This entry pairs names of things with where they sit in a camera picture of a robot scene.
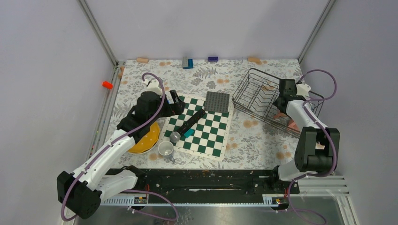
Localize large pink mug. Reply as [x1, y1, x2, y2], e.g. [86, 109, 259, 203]
[288, 120, 300, 133]

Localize yellow orange plate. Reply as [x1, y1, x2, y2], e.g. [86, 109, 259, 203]
[127, 122, 160, 154]

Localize blue grey cup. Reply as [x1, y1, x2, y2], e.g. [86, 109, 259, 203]
[158, 141, 175, 163]

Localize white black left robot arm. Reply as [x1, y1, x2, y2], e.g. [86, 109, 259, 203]
[56, 90, 185, 221]

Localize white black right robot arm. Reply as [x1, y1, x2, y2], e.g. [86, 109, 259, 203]
[269, 79, 340, 193]

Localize black glitter microphone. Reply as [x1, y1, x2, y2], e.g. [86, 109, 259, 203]
[169, 109, 206, 143]

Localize teal block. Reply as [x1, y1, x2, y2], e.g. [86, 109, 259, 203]
[184, 128, 195, 138]

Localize grey blue lego bricks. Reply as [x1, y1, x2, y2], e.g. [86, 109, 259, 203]
[182, 57, 193, 69]

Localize grey lego baseplate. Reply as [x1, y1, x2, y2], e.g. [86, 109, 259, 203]
[204, 91, 230, 113]

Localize right wooden block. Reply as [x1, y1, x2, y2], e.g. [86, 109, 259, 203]
[247, 57, 262, 65]

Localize wooden block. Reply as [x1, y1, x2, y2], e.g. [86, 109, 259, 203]
[136, 58, 149, 64]
[247, 57, 262, 65]

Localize green white chessboard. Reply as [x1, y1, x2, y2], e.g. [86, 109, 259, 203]
[159, 94, 234, 161]

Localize left wooden block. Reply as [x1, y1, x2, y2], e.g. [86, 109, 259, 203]
[136, 58, 149, 64]

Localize floral table mat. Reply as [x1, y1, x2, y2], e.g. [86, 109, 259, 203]
[107, 60, 302, 169]

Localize orange red cylinder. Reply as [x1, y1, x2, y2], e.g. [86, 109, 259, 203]
[102, 81, 113, 90]

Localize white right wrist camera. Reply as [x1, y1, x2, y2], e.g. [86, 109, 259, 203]
[296, 83, 311, 99]

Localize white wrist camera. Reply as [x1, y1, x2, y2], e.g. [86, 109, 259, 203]
[296, 83, 311, 99]
[143, 79, 162, 96]

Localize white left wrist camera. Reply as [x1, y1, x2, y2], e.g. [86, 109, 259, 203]
[143, 79, 162, 96]

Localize black wire dish rack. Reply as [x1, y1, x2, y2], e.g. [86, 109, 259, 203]
[232, 68, 324, 137]

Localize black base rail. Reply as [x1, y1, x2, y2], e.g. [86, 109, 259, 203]
[106, 165, 289, 204]

